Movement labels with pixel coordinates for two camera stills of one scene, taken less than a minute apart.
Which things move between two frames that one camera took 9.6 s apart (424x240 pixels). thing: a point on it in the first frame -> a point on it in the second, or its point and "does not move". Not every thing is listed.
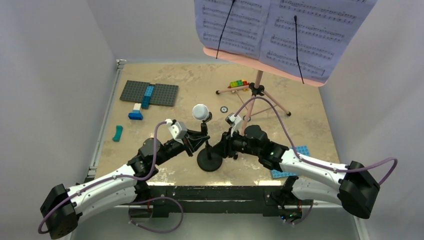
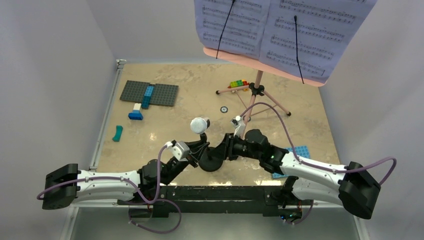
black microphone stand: (208, 159) does not move
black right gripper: (224, 148) does not move
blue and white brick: (136, 114) does not move
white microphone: (200, 111) -> (198, 125)
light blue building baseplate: (301, 150) does not move
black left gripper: (192, 140) -> (196, 150)
